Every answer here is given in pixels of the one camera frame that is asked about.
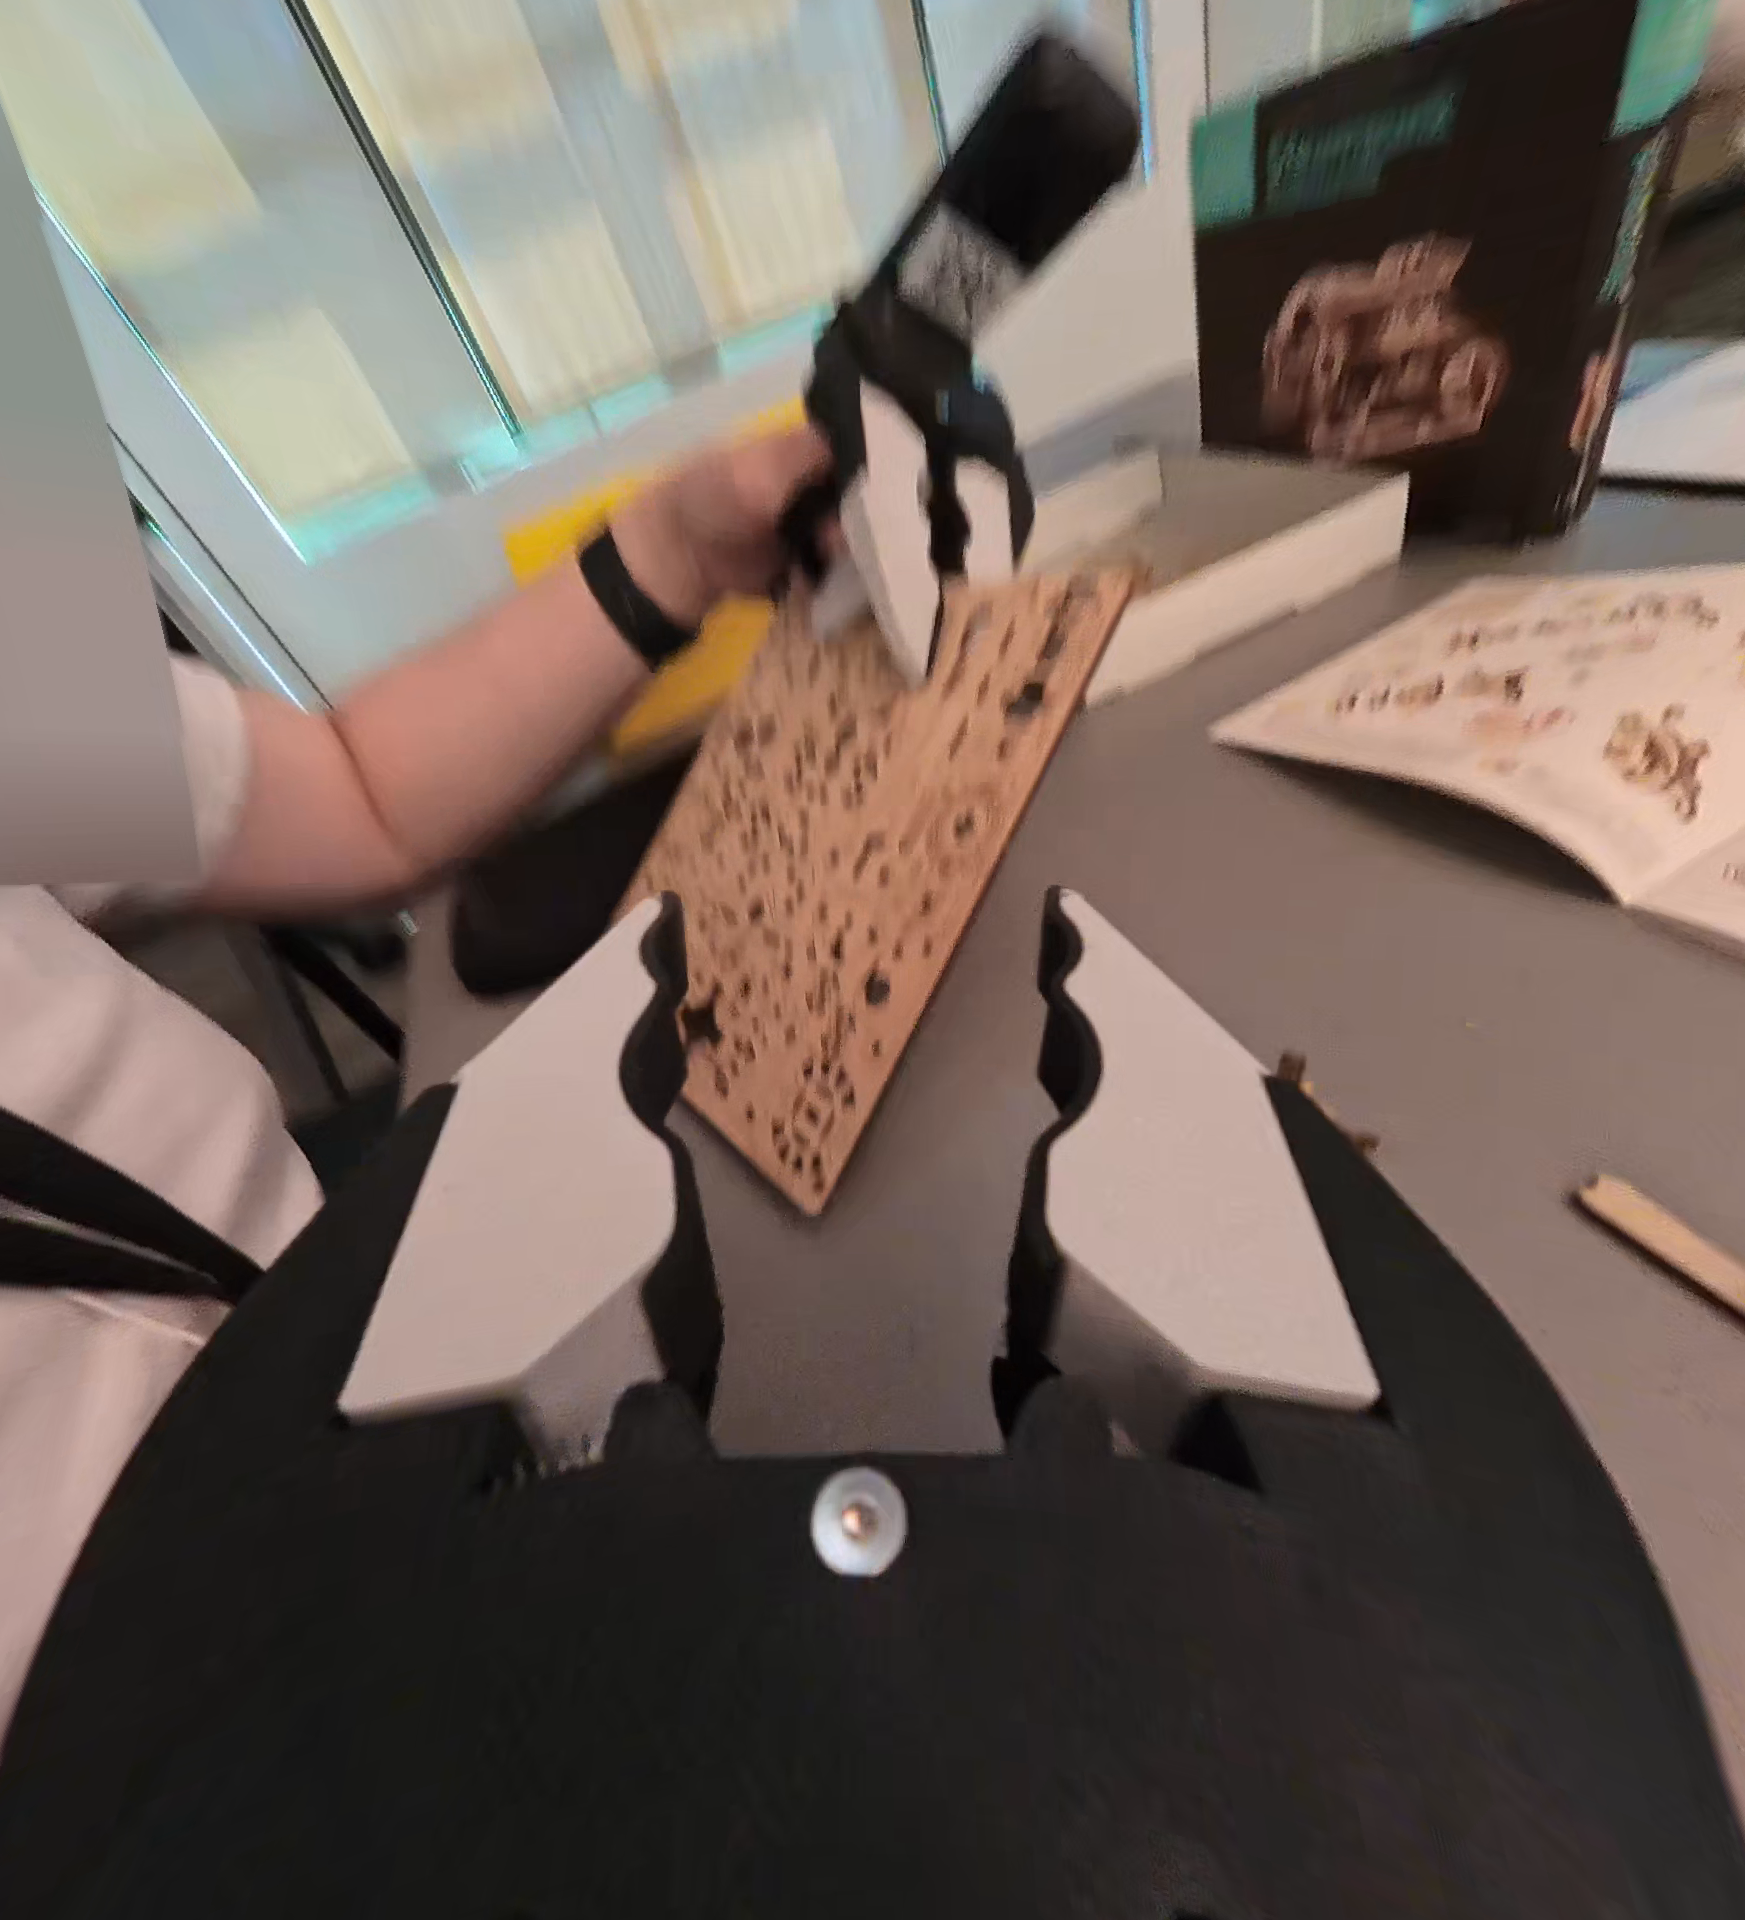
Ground laser-cut plywood parts sheet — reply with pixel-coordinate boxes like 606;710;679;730
624;560;1147;1221

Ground person's white shirt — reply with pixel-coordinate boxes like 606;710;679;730
0;885;330;1920

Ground black model kit box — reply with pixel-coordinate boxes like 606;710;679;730
1188;0;1702;547

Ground stacked yellow plastic bins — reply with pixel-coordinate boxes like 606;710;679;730
501;395;817;755

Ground person's left forearm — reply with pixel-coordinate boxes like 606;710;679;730
202;575;667;904

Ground black wristband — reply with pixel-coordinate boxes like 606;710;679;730
575;523;697;674

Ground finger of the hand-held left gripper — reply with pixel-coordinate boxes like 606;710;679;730
808;392;952;684
950;451;1009;587

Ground window with roller shade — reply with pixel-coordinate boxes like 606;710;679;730
0;0;1162;567

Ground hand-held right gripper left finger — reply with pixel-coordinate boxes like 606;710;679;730
340;892;724;1469

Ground white cardboard box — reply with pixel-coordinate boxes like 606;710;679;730
1030;444;1415;708

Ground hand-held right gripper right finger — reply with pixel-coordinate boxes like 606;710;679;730
1003;885;1383;1429

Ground thin wooden stick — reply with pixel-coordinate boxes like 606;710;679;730
1573;1170;1745;1382

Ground assembly instruction booklet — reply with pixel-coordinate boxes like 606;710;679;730
1209;560;1745;994

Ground black lanyard strap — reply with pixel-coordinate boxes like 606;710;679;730
0;1059;270;1307

